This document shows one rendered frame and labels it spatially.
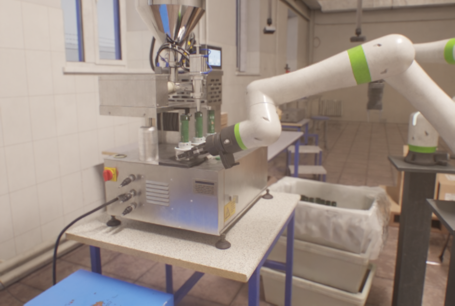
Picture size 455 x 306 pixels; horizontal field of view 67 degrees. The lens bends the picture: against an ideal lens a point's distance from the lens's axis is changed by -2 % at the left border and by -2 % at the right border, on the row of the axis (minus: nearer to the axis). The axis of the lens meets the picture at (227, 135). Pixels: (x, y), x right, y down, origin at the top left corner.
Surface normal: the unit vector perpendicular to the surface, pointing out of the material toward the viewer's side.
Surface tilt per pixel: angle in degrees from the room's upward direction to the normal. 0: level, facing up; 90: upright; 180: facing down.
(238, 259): 0
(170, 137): 90
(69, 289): 0
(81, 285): 0
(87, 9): 90
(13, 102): 90
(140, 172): 90
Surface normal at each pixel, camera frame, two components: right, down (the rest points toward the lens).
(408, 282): -0.25, 0.16
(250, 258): 0.00, -0.99
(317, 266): -0.52, 0.25
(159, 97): 0.92, 0.07
